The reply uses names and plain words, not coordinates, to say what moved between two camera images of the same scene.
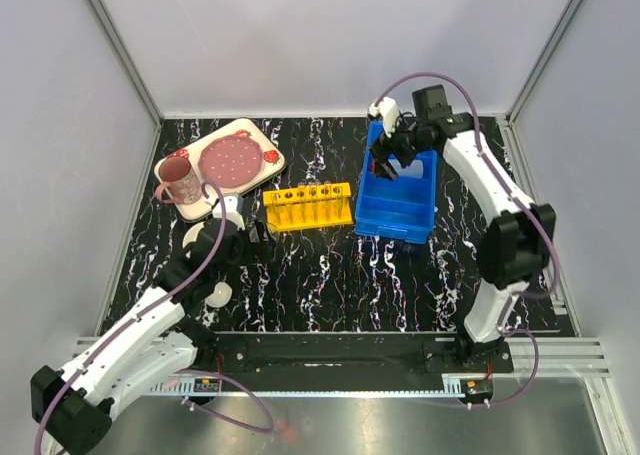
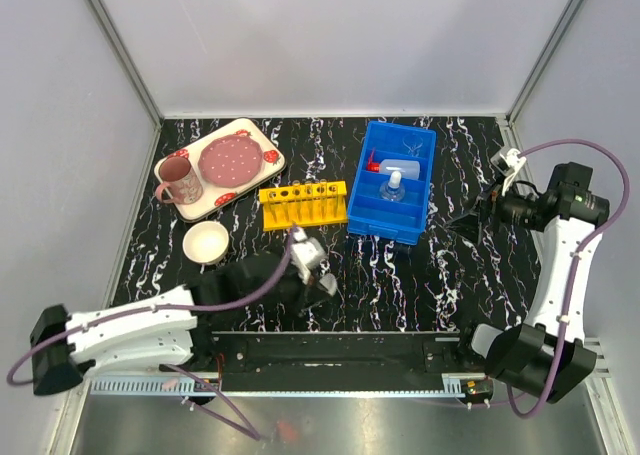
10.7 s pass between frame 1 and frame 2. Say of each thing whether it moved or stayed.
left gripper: moved
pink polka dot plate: stayed
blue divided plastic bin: stayed
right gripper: moved
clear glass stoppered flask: moved
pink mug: stayed
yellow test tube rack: stayed
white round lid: moved
